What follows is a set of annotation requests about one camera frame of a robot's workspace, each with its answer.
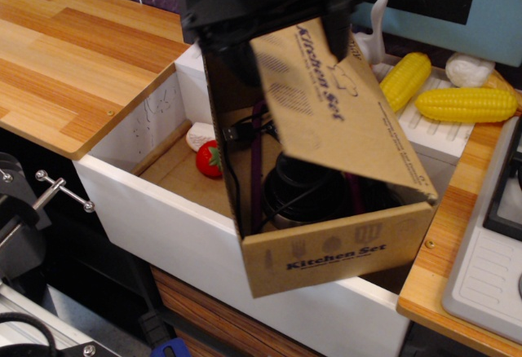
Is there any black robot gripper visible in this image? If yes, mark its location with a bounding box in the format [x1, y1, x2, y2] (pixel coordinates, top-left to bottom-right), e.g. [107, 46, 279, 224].
[182, 0, 363, 87]

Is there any brown cardboard kitchen set box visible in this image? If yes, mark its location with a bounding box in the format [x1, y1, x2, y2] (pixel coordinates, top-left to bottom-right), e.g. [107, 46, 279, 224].
[203, 20, 437, 298]

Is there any white toy faucet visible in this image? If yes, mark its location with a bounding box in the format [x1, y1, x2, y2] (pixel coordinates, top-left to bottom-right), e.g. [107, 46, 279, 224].
[353, 0, 388, 65]

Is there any yellow toy corn upper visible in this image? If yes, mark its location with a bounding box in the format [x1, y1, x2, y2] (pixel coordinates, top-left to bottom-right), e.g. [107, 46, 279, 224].
[380, 52, 431, 112]

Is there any yellow toy corn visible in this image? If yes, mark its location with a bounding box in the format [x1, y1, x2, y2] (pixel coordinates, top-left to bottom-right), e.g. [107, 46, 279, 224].
[415, 88, 518, 123]
[380, 52, 431, 112]

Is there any red toy strawberry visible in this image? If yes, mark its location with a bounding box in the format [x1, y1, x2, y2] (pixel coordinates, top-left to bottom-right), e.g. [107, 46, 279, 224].
[196, 140, 223, 178]

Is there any black round device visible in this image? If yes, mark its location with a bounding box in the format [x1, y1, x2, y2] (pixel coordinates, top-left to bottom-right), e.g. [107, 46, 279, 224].
[257, 153, 404, 231]

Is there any yellow toy corn lower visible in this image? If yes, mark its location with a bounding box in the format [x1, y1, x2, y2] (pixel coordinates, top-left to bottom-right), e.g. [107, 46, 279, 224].
[415, 88, 518, 123]

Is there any white toy garlic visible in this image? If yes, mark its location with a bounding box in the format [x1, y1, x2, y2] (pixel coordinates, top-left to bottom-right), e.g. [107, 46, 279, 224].
[445, 53, 495, 87]

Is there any yellow toy piece behind garlic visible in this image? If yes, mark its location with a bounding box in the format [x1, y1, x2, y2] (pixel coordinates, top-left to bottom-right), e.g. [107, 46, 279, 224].
[482, 69, 522, 113]

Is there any grey toy stove top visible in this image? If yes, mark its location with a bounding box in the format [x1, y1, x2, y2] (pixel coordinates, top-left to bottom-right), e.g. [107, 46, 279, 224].
[442, 117, 521, 343]

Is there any black usb cable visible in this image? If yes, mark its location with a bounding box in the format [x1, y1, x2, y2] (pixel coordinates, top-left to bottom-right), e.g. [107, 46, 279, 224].
[222, 114, 392, 236]

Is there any metal clamp with handle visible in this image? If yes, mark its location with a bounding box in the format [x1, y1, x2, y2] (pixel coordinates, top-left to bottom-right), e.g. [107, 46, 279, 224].
[1, 152, 95, 282]

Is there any blue clamp handle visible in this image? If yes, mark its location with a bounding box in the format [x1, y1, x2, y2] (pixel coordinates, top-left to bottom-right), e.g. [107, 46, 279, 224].
[150, 337, 192, 357]

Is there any black braided cable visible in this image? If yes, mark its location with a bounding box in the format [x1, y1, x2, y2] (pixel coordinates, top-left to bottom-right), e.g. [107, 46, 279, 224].
[0, 311, 58, 357]

